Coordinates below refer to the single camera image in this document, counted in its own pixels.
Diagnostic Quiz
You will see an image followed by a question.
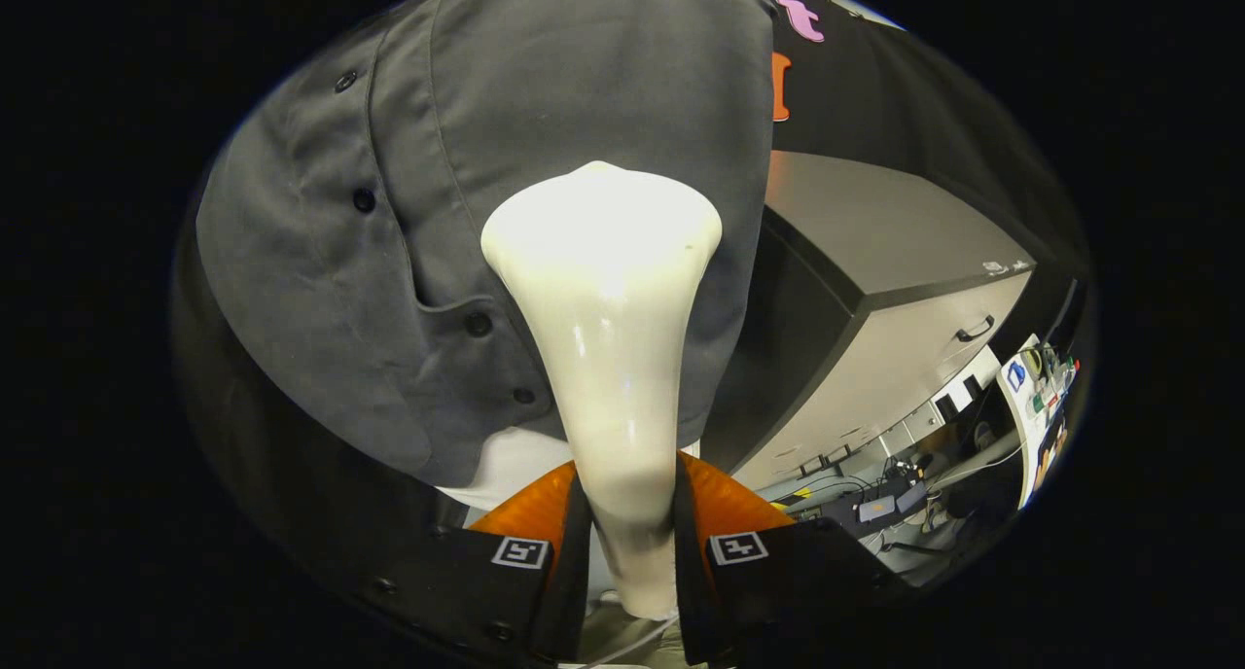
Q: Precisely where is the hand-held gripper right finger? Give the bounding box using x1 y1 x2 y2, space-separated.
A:
673 452 915 667

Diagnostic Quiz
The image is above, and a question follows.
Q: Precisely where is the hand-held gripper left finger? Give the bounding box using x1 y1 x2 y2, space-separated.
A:
355 460 592 665

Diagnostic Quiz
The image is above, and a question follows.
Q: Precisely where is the white garment steamer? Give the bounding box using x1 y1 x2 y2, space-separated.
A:
480 160 724 621

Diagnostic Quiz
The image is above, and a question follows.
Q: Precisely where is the gray button shirt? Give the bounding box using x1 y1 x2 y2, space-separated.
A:
195 0 779 490

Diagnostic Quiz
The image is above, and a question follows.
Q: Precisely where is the white mannequin torso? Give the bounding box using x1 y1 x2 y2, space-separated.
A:
438 426 701 511

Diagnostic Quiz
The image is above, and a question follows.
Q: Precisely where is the white desk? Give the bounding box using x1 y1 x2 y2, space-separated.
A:
997 334 1083 511

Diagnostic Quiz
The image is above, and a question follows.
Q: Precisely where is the gray cabinet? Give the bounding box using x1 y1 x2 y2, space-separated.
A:
700 149 1037 492

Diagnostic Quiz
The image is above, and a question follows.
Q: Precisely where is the bundle of floor cables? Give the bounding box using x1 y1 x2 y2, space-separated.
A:
766 453 978 558

